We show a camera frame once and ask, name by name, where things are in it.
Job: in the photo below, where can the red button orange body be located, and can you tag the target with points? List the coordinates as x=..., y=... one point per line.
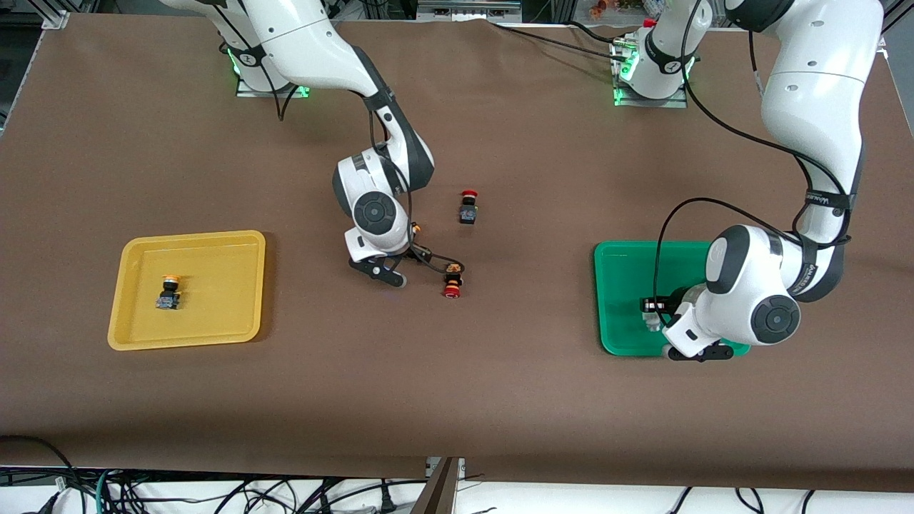
x=452, y=282

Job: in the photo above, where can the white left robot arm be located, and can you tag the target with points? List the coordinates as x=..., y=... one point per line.
x=814, y=93

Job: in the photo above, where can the green push button switch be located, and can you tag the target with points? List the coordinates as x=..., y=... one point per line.
x=652, y=322

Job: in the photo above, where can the yellow plastic tray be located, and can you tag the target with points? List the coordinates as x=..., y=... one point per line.
x=187, y=290

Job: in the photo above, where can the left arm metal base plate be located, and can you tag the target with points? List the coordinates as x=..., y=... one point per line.
x=628, y=100

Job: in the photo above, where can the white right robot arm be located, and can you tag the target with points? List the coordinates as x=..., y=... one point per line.
x=307, y=43

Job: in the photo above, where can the green plastic tray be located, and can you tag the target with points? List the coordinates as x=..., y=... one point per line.
x=628, y=285

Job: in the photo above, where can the red button black body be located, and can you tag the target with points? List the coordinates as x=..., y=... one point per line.
x=468, y=208

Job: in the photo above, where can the dark table support post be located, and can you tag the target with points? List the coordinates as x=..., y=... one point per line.
x=437, y=491

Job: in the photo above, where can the brown paper table cover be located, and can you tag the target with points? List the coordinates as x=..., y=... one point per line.
x=457, y=400

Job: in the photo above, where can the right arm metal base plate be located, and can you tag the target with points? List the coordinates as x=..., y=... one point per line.
x=246, y=88

